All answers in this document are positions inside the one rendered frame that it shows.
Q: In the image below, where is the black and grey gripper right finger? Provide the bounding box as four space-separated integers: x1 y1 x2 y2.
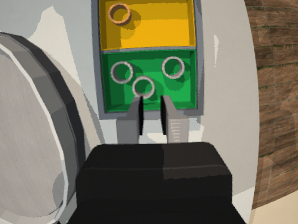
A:
160 95 189 143

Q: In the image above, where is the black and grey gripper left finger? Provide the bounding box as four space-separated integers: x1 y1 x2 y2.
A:
116 96 144 144

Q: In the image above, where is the grey round turntable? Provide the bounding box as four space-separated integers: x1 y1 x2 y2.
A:
0 32 86 224

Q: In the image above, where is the bronze bushing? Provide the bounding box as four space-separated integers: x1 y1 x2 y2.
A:
108 3 132 26

